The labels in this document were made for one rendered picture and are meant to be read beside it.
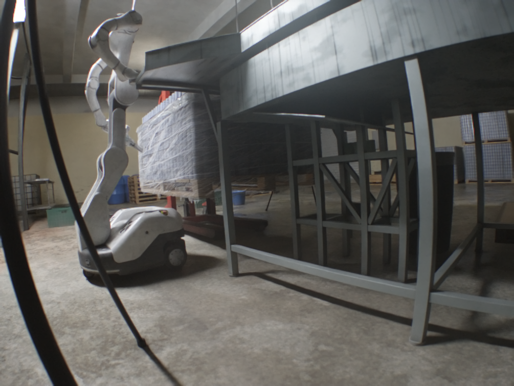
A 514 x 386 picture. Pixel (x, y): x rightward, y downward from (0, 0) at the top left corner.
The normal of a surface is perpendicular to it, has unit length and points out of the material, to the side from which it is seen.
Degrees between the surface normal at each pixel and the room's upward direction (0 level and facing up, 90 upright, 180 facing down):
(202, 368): 0
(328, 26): 90
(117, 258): 90
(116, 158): 90
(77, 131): 90
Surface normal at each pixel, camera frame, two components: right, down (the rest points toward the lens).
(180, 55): -0.14, 0.07
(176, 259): 0.69, -0.01
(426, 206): -0.80, 0.09
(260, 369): -0.07, -1.00
